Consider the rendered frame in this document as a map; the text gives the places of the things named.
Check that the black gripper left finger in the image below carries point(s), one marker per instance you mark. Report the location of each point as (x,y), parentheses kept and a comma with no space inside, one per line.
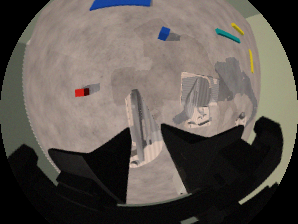
(108,165)

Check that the small red cube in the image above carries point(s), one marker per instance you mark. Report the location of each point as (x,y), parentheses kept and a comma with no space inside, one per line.
(82,92)

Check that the blue flat rectangular plate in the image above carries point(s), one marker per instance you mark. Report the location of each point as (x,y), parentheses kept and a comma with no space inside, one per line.
(97,4)

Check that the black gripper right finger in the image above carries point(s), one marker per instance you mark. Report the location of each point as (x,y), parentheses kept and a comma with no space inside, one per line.
(193,155)

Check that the teal rectangular bar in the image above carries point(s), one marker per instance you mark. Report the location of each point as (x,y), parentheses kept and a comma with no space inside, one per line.
(223,33)

